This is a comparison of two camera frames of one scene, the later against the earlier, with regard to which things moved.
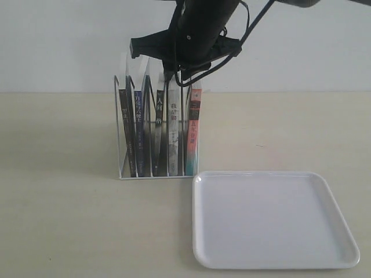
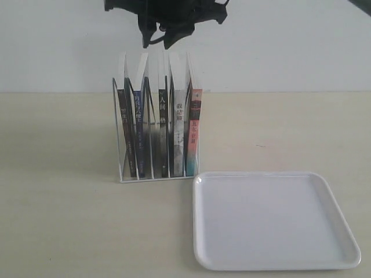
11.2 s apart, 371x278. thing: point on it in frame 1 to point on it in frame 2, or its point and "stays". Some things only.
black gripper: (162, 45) to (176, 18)
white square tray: (261, 219) stays
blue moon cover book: (139, 134) stays
